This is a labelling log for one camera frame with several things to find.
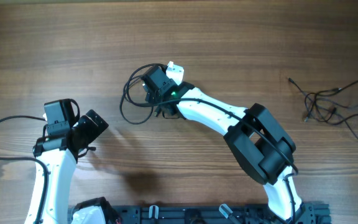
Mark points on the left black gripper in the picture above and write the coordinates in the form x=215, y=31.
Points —
x=94, y=131

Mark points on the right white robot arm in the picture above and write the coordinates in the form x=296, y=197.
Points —
x=259, y=144

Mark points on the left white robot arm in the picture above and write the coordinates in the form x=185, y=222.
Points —
x=67, y=137

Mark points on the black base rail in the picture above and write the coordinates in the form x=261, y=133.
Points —
x=309, y=213

